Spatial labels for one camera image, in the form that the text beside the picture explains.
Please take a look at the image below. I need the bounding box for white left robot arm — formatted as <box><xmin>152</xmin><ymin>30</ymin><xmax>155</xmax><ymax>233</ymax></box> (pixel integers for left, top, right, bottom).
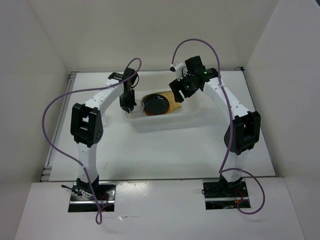
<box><xmin>70</xmin><ymin>67</ymin><xmax>139</xmax><ymax>200</ymax></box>

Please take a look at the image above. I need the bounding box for black round plate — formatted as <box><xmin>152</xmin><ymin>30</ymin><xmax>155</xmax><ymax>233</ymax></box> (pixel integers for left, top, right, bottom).
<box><xmin>142</xmin><ymin>93</ymin><xmax>170</xmax><ymax>113</ymax></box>

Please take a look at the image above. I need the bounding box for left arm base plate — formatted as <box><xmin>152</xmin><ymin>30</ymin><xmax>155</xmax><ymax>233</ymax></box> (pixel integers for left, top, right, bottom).
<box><xmin>68</xmin><ymin>181</ymin><xmax>117</xmax><ymax>213</ymax></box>

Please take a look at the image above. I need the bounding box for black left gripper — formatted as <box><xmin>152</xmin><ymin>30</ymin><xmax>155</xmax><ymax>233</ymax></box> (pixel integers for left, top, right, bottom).
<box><xmin>119</xmin><ymin>88</ymin><xmax>137</xmax><ymax>113</ymax></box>

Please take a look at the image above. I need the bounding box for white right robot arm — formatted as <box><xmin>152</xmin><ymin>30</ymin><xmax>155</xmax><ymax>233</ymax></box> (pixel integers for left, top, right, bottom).
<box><xmin>169</xmin><ymin>56</ymin><xmax>261</xmax><ymax>197</ymax></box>

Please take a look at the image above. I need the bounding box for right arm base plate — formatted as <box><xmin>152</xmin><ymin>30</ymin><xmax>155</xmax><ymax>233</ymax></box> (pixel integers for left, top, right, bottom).
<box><xmin>201</xmin><ymin>179</ymin><xmax>251</xmax><ymax>210</ymax></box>

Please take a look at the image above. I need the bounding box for translucent white plastic bin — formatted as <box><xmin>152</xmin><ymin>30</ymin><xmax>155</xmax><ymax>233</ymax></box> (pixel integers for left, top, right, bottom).
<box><xmin>122</xmin><ymin>70</ymin><xmax>201</xmax><ymax>130</ymax></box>

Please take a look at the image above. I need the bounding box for clear plastic cup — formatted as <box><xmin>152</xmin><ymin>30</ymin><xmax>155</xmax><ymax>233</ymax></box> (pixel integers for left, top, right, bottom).
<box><xmin>130</xmin><ymin>99</ymin><xmax>145</xmax><ymax>118</ymax></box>
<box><xmin>101</xmin><ymin>112</ymin><xmax>107</xmax><ymax>128</ymax></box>

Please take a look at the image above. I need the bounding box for orange plastic plate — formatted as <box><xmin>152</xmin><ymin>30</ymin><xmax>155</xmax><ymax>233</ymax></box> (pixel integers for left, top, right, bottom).
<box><xmin>143</xmin><ymin>110</ymin><xmax>169</xmax><ymax>117</ymax></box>

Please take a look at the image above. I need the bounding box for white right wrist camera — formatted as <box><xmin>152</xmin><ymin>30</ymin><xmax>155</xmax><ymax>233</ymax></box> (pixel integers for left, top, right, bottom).
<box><xmin>169</xmin><ymin>62</ymin><xmax>186</xmax><ymax>81</ymax></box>

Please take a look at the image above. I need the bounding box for woven bamboo tray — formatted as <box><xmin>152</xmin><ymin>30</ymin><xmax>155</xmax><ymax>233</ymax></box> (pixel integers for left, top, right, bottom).
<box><xmin>140</xmin><ymin>90</ymin><xmax>183</xmax><ymax>117</ymax></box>

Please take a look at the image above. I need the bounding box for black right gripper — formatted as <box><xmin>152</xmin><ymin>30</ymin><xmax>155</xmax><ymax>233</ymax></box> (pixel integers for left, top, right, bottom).
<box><xmin>169</xmin><ymin>71</ymin><xmax>200</xmax><ymax>103</ymax></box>

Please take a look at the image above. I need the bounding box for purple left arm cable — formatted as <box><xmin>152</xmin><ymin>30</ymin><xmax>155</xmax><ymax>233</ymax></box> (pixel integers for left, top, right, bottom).
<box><xmin>41</xmin><ymin>58</ymin><xmax>142</xmax><ymax>225</ymax></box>

